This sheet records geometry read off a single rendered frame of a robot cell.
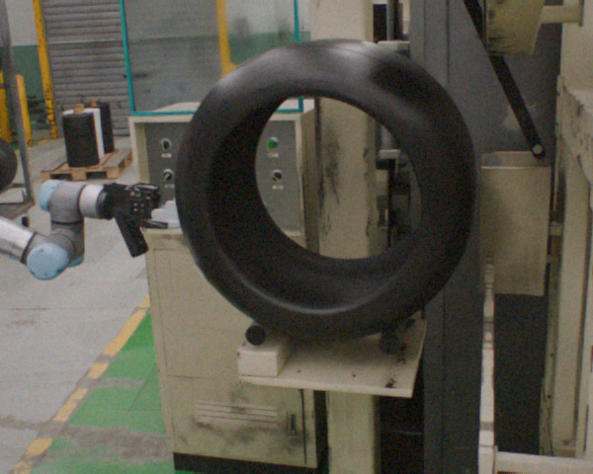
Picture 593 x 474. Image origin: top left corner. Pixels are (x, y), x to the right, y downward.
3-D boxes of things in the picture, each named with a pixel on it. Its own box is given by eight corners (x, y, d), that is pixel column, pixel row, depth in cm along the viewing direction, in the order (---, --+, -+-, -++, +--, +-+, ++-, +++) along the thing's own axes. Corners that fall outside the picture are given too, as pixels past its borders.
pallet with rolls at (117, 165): (70, 163, 881) (61, 100, 859) (135, 159, 885) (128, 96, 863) (42, 184, 766) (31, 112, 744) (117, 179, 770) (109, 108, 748)
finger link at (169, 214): (190, 205, 152) (149, 199, 154) (189, 232, 154) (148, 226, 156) (195, 201, 155) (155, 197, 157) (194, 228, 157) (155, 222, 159)
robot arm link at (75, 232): (41, 273, 160) (40, 225, 157) (55, 257, 171) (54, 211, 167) (76, 275, 160) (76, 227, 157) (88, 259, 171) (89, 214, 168)
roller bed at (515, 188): (479, 266, 186) (481, 151, 177) (539, 268, 182) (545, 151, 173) (477, 293, 167) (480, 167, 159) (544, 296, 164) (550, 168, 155)
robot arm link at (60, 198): (54, 210, 169) (54, 175, 167) (97, 216, 167) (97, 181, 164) (36, 217, 162) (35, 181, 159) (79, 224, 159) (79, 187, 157)
